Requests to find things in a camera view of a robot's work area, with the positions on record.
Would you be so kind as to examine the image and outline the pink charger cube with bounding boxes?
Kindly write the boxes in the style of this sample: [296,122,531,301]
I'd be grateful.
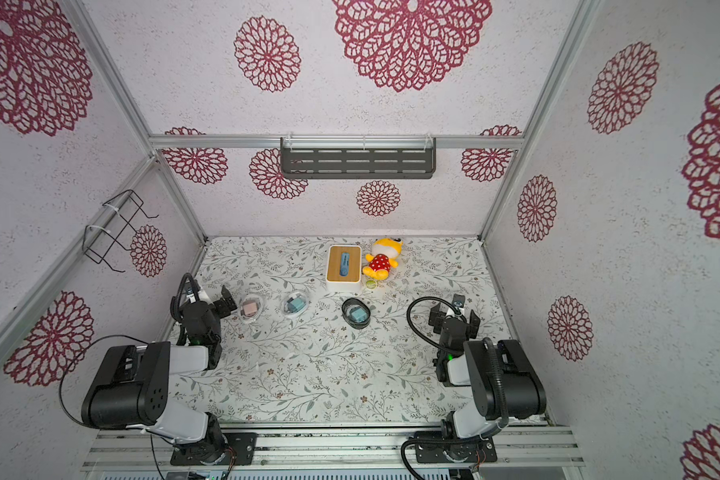
[242,300,259,318]

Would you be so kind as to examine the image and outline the clear oval zip pouch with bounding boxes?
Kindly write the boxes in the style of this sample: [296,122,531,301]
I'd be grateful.
[239,293,264,324]

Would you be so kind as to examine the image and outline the teal charger cube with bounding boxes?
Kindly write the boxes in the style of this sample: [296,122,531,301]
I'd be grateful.
[348,306,368,324]
[286,297,307,313]

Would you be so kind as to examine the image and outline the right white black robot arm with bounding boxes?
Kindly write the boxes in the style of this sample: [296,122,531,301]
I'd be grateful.
[400,295,547,479]

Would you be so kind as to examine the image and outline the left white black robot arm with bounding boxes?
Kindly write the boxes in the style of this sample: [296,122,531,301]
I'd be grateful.
[58,273,238,466]

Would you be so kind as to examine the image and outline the yellow plush toy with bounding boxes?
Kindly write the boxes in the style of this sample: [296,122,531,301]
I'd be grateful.
[362,238,403,281]

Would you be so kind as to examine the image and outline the white wooden-top tissue box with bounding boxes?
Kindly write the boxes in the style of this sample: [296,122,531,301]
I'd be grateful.
[325,245,363,295]

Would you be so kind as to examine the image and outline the black wire wall rack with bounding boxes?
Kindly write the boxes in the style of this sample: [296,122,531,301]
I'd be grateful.
[80,189,158,274]

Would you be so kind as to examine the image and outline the grey wall shelf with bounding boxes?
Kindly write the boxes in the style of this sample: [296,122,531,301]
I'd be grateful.
[280,137,437,180]

